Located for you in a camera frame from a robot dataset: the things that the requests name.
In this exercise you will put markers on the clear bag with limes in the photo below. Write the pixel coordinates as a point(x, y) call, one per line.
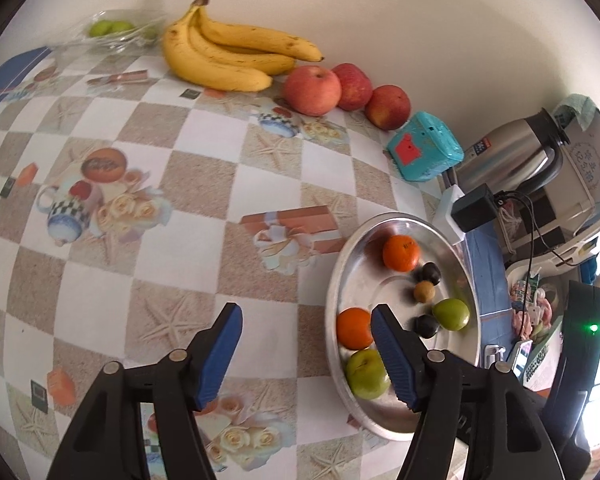
point(115, 42)

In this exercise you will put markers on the pale red apple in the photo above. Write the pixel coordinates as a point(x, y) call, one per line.
point(312, 91)

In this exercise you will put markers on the yellow banana bunch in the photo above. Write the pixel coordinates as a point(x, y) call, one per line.
point(220, 72)

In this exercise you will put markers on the teal cloth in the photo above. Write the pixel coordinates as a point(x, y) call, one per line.
point(577, 107)

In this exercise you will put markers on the round metal plate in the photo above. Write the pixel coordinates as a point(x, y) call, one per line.
point(380, 417)

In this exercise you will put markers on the green lime near bananas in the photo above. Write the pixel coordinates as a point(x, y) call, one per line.
point(99, 28)

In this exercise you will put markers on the orange mandarin with stem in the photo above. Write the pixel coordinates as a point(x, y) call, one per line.
point(354, 328)

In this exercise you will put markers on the white keypad device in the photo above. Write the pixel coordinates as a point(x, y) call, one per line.
point(535, 360)

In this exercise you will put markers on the teal plastic box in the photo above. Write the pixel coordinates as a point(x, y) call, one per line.
point(425, 147)

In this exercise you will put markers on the metal clip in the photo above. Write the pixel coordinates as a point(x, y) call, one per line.
point(492, 352)

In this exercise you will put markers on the black power adapter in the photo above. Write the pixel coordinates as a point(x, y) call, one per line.
point(475, 210)

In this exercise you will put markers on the small green lime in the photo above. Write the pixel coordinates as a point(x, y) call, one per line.
point(451, 314)

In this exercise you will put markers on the small green apple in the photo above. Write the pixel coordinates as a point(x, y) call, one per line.
point(121, 26)

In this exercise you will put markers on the brown longan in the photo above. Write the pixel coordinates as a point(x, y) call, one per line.
point(423, 291)

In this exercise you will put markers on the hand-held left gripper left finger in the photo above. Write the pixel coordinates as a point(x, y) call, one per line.
point(220, 355)

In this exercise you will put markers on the dark plum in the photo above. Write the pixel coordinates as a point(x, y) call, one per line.
point(428, 273)
point(426, 326)

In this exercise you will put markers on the pile of assorted packets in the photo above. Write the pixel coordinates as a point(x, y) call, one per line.
point(530, 310)

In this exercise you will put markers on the cream rice cooker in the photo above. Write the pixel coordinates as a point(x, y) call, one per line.
point(587, 170)

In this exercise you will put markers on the steel thermos jug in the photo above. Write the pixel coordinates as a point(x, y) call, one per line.
point(515, 160)

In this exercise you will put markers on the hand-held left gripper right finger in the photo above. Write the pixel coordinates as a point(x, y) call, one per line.
point(395, 355)

